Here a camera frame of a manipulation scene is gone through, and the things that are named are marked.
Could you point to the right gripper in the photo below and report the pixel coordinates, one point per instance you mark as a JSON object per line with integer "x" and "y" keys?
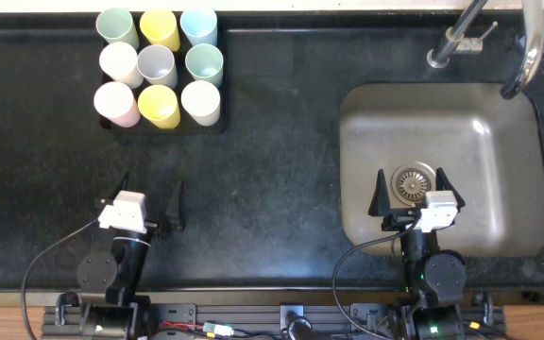
{"x": 398, "y": 221}

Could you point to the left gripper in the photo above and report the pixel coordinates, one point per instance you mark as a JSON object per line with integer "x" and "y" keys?
{"x": 158, "y": 228}

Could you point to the white cup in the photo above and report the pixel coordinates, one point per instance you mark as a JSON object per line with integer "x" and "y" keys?
{"x": 118, "y": 61}
{"x": 200, "y": 100}

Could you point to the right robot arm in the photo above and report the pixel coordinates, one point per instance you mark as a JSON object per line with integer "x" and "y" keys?
{"x": 442, "y": 276}

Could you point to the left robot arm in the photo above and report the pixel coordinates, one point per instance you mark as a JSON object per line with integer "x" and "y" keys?
{"x": 130, "y": 264}

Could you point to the steel sink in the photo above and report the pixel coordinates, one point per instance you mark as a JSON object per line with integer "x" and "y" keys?
{"x": 480, "y": 189}

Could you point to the yellow cup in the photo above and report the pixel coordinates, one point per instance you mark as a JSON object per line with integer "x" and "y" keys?
{"x": 158, "y": 104}
{"x": 158, "y": 28}

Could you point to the black tray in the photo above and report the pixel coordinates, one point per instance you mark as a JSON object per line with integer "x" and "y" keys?
{"x": 221, "y": 129}

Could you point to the pink cup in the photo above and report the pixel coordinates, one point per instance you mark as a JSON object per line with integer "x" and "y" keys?
{"x": 115, "y": 101}

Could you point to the grey cup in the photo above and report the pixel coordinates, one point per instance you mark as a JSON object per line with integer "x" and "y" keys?
{"x": 156, "y": 63}

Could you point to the green cup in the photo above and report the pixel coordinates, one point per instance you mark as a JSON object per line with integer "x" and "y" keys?
{"x": 204, "y": 63}
{"x": 116, "y": 26}

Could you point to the blue cup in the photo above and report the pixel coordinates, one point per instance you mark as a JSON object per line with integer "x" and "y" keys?
{"x": 198, "y": 26}

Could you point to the steel tap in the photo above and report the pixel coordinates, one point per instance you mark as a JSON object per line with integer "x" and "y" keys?
{"x": 534, "y": 42}

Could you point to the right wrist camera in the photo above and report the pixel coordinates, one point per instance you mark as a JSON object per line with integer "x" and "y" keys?
{"x": 438, "y": 211}

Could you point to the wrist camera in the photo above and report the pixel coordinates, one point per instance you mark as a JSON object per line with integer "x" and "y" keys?
{"x": 124, "y": 212}
{"x": 438, "y": 211}

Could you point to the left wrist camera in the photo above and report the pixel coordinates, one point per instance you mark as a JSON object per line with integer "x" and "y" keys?
{"x": 124, "y": 212}

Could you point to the mounting rail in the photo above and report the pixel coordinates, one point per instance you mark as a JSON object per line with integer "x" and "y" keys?
{"x": 243, "y": 314}

